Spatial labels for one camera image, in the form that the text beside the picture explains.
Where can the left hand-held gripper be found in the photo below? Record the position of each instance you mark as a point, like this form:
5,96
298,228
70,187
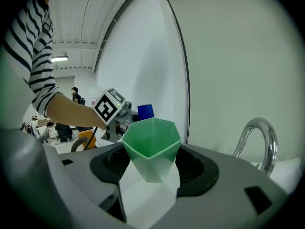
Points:
104,107

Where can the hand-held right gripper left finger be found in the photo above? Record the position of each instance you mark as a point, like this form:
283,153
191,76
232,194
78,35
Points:
81,173

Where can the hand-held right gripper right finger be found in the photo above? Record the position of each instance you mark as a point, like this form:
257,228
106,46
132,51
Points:
214,199

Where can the blue bottle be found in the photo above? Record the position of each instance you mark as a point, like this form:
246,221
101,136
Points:
145,112

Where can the green plastic cup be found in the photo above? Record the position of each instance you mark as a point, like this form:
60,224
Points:
152,147

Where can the person's left forearm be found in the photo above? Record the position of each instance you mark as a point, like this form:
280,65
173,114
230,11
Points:
71,113

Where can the white bottle red label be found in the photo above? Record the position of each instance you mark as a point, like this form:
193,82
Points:
95,99

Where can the black mesh stool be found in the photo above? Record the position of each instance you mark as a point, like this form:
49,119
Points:
78,144

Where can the orange box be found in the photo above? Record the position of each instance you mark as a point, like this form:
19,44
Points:
91,139

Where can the ceiling tube light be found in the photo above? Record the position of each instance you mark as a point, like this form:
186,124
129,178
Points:
59,58

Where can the white wash basin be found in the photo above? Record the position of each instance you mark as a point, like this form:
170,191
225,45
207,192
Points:
147,199

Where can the chrome faucet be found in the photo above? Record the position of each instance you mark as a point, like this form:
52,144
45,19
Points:
269,137

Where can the striped shirt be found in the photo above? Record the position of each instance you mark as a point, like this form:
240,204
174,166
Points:
26,44

